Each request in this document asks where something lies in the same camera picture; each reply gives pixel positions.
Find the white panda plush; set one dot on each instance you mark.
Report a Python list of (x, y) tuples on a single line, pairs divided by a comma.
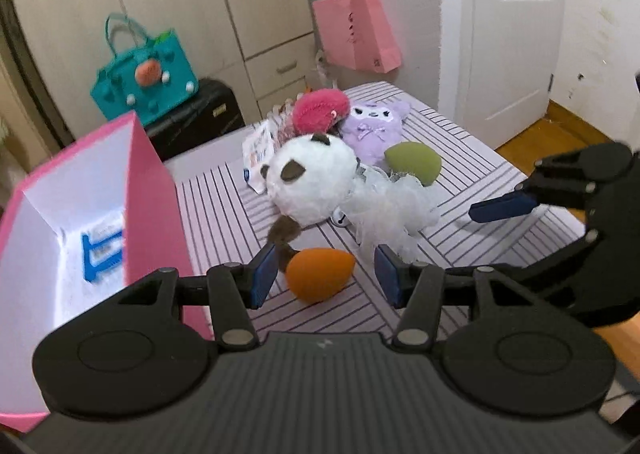
[(310, 179)]

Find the blue plastic frame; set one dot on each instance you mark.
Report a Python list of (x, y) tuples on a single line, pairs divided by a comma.
[(100, 259)]

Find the teal felt tote bag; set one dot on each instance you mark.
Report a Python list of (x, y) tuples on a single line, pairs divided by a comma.
[(150, 79)]

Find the orange makeup sponge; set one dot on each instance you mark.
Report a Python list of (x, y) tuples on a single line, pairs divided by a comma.
[(320, 276)]

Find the white wipes packet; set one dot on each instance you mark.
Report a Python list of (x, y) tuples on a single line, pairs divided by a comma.
[(257, 154)]

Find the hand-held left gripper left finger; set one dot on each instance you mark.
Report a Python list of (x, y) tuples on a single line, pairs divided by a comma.
[(262, 275)]

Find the white mesh bath pouf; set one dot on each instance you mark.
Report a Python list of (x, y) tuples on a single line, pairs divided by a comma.
[(390, 206)]

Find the green makeup sponge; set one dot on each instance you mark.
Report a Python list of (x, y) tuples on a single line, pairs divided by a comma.
[(412, 164)]

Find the pink paper bag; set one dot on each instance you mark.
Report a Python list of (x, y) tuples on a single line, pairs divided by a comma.
[(357, 29)]

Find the pink cardboard box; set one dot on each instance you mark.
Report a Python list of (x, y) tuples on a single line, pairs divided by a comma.
[(150, 194)]

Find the purple plush toy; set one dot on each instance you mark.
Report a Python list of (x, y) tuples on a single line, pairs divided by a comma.
[(372, 132)]

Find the white door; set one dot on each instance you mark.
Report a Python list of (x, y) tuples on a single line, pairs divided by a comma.
[(510, 44)]

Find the black suitcase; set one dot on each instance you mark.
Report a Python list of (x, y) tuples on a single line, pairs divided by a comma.
[(200, 119)]

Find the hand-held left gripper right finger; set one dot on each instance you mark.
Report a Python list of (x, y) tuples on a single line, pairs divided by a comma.
[(387, 275)]

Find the pink fluffy plush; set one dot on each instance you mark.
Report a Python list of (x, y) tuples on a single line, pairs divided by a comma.
[(317, 109)]

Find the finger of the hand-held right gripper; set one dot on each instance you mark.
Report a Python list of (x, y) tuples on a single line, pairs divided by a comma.
[(500, 208), (560, 264)]

